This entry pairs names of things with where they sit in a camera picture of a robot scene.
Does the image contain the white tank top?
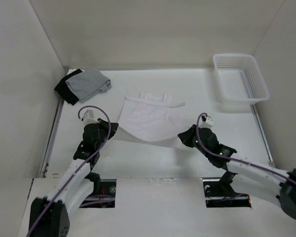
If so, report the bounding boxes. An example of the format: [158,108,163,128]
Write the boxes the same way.
[118,92,187,148]

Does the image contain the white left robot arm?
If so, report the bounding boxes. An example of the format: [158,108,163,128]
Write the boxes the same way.
[27,118,119,237]

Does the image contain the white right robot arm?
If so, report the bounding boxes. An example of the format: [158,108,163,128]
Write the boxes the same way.
[178,124,296,220]

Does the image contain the grey folded tank top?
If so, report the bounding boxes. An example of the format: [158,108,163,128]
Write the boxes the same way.
[66,68,112,103]

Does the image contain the black folded tank top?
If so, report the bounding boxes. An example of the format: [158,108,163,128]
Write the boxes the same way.
[54,69,82,105]

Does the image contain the white plastic basket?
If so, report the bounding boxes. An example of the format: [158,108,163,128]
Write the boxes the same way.
[213,54,270,106]

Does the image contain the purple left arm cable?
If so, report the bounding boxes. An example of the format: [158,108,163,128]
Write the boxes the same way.
[26,106,113,237]

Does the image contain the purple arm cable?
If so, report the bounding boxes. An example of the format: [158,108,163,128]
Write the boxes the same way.
[196,112,296,193]
[26,106,113,237]

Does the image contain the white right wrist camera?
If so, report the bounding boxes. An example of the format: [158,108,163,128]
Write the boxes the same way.
[200,115,214,128]

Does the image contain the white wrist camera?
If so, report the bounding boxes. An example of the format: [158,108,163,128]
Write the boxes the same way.
[200,115,214,128]
[82,110,98,125]

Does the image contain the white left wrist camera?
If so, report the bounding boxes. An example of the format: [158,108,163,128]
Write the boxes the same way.
[82,110,98,125]

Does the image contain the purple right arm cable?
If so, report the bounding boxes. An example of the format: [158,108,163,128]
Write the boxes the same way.
[196,112,296,193]

